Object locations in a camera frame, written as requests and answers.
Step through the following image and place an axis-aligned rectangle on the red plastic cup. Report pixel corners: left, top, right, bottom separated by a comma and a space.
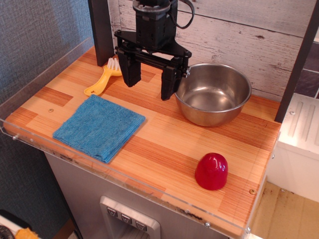
195, 152, 228, 190

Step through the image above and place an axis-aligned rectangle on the yellow brush with white bristles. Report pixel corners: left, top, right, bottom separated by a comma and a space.
84, 57, 122, 96

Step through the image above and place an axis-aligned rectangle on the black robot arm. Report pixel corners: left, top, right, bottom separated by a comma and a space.
115, 0, 192, 101

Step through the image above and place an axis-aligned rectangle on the stainless steel bowl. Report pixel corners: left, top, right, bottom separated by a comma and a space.
175, 63, 252, 127

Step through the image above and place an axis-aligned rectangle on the yellow black object at corner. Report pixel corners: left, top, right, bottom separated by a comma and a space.
0, 209, 39, 239

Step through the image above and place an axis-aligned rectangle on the dark shelf post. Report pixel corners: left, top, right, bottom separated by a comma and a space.
88, 0, 114, 66
275, 0, 319, 123

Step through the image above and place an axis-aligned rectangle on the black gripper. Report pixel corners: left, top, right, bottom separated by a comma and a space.
115, 9, 192, 101

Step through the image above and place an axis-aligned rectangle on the grey toy fridge cabinet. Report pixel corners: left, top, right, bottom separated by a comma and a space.
45, 153, 225, 239

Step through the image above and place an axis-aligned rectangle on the silver dispenser button panel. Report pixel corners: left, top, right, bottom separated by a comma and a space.
100, 196, 161, 239

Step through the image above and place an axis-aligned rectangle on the blue folded cloth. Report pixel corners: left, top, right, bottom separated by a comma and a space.
53, 95, 146, 163

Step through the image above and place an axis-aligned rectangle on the dark left shelf post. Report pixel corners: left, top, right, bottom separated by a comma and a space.
88, 0, 114, 66

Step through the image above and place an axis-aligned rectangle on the white toy sink unit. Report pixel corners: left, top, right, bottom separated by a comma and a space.
266, 94, 319, 202

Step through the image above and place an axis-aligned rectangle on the clear acrylic guard rail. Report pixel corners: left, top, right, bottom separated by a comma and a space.
0, 47, 280, 239

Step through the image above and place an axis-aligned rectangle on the dark right shelf post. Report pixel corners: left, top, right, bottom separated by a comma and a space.
275, 0, 319, 123

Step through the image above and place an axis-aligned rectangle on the black cable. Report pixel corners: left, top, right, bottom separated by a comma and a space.
171, 0, 195, 30

